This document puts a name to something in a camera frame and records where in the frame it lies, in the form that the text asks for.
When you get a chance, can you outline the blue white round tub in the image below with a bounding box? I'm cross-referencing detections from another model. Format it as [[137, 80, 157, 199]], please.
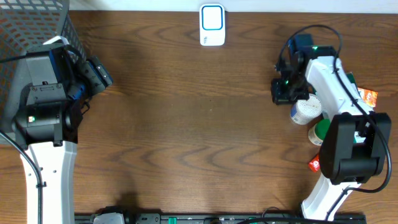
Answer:
[[290, 94, 322, 125]]

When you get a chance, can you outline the green lid beige jar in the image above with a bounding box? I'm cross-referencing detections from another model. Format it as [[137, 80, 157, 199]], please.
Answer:
[[308, 119, 331, 146]]

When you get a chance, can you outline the orange small packet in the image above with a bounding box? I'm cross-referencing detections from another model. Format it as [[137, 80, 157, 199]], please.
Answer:
[[358, 88, 378, 108]]

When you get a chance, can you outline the red stick packet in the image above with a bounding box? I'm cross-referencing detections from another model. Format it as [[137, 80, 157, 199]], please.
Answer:
[[308, 154, 320, 172]]

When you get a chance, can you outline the green 3M wipes pack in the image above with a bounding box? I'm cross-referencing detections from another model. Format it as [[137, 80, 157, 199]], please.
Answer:
[[312, 72, 368, 147]]

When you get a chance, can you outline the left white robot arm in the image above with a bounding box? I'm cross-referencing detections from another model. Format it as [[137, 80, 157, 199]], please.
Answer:
[[11, 43, 113, 223]]

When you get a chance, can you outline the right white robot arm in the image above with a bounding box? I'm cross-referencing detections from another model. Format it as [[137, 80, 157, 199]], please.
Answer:
[[271, 44, 392, 221]]

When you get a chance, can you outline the white barcode scanner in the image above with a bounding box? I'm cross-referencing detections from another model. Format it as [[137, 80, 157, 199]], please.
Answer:
[[199, 4, 226, 47]]

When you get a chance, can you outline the grey mesh basket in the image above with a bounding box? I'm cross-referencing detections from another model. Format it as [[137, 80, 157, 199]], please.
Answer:
[[1, 0, 86, 140]]

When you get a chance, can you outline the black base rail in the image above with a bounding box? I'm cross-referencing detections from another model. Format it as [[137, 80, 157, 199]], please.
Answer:
[[74, 212, 368, 224]]

